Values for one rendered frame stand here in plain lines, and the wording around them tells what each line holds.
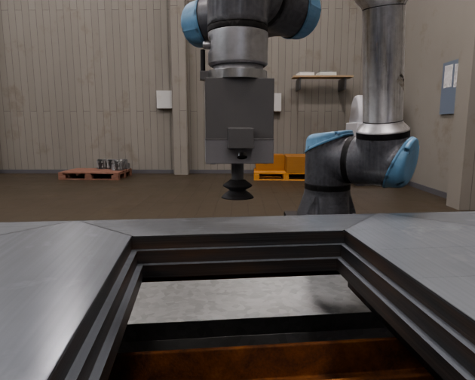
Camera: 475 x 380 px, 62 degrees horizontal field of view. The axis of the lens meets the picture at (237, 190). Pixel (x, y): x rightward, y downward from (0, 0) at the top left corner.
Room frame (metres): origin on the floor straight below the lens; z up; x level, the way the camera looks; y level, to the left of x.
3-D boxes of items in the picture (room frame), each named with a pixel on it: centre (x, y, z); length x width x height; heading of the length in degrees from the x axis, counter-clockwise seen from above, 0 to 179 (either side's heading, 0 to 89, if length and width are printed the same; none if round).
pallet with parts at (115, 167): (7.65, 2.77, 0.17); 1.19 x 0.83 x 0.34; 89
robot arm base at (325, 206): (1.00, -0.23, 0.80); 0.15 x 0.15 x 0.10
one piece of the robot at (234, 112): (0.50, 0.00, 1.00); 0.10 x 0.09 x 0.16; 6
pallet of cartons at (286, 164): (7.58, -0.92, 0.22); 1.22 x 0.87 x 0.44; 89
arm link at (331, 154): (0.99, -0.24, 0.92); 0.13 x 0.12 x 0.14; 50
